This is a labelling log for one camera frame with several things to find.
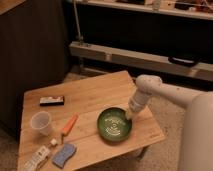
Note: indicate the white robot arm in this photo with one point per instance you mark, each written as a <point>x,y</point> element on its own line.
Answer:
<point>196,149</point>

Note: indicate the clear plastic cup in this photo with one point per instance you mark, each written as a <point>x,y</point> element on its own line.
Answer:
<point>41,122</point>

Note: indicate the long case with handle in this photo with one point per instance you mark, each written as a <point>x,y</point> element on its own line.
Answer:
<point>140,60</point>

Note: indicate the white tube with cap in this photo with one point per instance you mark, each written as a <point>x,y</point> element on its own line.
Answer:
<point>39,156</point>

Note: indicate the metal stand pole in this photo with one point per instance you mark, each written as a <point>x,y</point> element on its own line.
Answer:
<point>79,35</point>

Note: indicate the upper shelf with items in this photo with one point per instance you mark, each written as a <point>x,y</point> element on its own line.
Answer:
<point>152,8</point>

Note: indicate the blue sponge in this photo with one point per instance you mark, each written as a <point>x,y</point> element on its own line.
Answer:
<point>64,154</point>

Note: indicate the wooden table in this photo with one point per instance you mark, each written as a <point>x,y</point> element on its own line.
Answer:
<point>86,98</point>

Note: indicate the black small box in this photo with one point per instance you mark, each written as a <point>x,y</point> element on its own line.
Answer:
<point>51,100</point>

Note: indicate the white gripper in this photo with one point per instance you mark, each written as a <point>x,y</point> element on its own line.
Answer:
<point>137,103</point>

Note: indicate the green ceramic bowl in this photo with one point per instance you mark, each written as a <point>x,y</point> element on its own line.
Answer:
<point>112,124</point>

